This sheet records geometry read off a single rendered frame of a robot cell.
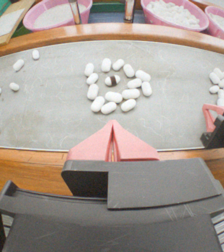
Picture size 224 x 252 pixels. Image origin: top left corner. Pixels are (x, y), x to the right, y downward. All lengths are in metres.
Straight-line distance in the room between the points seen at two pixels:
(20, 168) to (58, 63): 0.27
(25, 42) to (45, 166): 0.36
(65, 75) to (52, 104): 0.08
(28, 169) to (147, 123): 0.26
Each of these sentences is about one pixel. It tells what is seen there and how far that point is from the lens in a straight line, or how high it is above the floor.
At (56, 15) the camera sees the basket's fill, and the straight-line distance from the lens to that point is 0.59.
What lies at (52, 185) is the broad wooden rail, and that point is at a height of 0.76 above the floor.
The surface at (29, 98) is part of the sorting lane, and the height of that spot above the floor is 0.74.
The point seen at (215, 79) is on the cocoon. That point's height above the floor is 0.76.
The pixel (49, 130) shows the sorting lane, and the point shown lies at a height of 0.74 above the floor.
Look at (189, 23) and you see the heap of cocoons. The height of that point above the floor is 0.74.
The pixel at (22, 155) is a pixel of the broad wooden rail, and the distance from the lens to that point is 0.29.
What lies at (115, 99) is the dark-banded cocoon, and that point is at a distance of 0.24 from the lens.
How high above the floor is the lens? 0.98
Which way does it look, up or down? 77 degrees down
